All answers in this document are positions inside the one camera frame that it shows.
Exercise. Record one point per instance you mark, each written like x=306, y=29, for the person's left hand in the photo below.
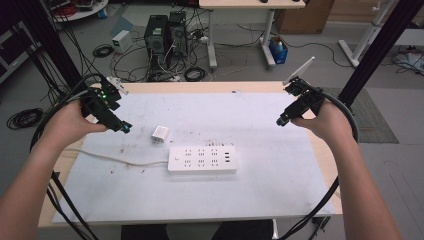
x=68, y=123

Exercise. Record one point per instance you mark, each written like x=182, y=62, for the white table mat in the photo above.
x=260, y=140

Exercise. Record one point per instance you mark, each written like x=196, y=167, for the brown cardboard box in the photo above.
x=303, y=16

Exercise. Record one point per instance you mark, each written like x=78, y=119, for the white power strip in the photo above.
x=202, y=160

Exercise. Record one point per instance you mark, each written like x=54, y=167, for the white charger plug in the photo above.
x=160, y=134

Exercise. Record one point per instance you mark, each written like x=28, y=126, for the white power supply box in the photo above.
x=121, y=40

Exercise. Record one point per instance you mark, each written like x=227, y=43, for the black metal frame post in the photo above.
x=50, y=40
x=380, y=50

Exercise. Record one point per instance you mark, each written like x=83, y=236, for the grey floor mat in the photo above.
x=370, y=116

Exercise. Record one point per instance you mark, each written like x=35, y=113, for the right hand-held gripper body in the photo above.
x=305, y=98

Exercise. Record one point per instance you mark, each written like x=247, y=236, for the round white table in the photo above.
x=80, y=10

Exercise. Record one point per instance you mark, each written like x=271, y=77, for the wooden desk with white legs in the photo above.
x=250, y=4

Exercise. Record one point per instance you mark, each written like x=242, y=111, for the black computer tower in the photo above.
x=177, y=33
x=156, y=40

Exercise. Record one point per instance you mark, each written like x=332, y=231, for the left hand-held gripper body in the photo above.
x=100, y=101

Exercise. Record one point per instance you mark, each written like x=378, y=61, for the person's right hand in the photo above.
x=328, y=121

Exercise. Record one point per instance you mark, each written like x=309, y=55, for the white metal stand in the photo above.
x=365, y=36

